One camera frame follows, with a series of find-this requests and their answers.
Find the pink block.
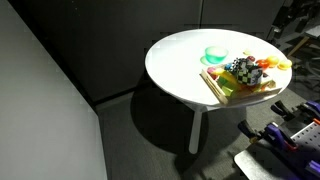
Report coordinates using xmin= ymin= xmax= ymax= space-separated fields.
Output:
xmin=207 ymin=66 xmax=219 ymax=80

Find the wooden tray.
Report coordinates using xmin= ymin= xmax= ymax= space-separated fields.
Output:
xmin=199 ymin=64 xmax=284 ymax=108

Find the dark green block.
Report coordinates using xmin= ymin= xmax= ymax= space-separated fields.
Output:
xmin=217 ymin=76 xmax=229 ymax=86

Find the light green block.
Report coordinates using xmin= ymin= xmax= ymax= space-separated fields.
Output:
xmin=220 ymin=84 xmax=238 ymax=98

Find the white table leg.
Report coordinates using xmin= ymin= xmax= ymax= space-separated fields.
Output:
xmin=188 ymin=103 xmax=204 ymax=155

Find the green plastic bowl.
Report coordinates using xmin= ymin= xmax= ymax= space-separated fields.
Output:
xmin=204 ymin=45 xmax=230 ymax=65

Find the yellow banana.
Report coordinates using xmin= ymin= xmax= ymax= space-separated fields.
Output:
xmin=213 ymin=68 xmax=239 ymax=88

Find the red tomato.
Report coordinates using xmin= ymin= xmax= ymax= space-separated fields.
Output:
xmin=255 ymin=58 xmax=270 ymax=71

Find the purple black bar clamp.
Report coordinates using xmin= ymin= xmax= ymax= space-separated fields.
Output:
xmin=237 ymin=120 xmax=299 ymax=153
xmin=270 ymin=100 xmax=320 ymax=126
xmin=305 ymin=159 xmax=320 ymax=178

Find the white perforated breadboard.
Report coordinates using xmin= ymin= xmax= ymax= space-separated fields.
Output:
xmin=289 ymin=121 xmax=320 ymax=145

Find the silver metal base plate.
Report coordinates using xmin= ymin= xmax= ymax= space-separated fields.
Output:
xmin=234 ymin=139 xmax=301 ymax=180

